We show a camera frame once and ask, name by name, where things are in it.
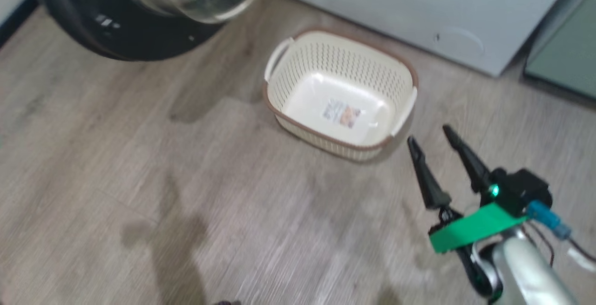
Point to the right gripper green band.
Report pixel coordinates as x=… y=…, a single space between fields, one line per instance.
x=475 y=228

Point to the product sticker inside basket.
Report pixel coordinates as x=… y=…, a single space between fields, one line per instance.
x=342 y=113

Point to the cream plastic laundry basket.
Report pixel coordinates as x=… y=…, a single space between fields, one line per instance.
x=326 y=63

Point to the white washing machine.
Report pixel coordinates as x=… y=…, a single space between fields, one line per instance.
x=396 y=11

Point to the round washing machine door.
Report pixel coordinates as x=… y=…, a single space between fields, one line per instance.
x=116 y=35

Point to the pale green cabinet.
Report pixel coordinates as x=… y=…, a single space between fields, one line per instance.
x=568 y=49

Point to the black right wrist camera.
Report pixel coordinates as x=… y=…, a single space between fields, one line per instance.
x=521 y=191

